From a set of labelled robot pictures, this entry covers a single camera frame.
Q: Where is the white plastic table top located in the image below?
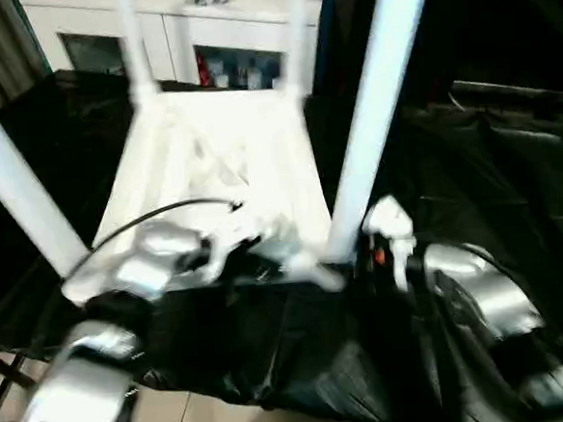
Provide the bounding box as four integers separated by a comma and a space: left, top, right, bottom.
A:
48, 79, 346, 312

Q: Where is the black plastic mat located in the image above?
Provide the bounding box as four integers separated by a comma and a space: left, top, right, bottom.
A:
0, 34, 563, 422

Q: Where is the black long bar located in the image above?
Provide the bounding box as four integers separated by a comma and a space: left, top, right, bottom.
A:
450, 72, 563, 109

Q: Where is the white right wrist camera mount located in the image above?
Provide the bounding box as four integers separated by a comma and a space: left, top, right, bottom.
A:
360, 194, 419, 293

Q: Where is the blue upright panel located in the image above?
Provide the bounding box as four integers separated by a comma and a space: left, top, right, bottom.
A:
312, 0, 346, 93

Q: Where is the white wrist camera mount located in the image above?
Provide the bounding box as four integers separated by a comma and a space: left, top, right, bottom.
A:
360, 194, 419, 293
199, 211, 268, 285

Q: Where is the white cabinet with glass doors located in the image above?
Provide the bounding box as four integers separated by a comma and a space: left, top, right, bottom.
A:
19, 0, 332, 107

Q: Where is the black metal stand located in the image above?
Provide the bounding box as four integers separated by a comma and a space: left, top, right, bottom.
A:
0, 343, 41, 422

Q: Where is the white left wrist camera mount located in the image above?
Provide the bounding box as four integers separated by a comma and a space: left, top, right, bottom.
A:
199, 211, 268, 285

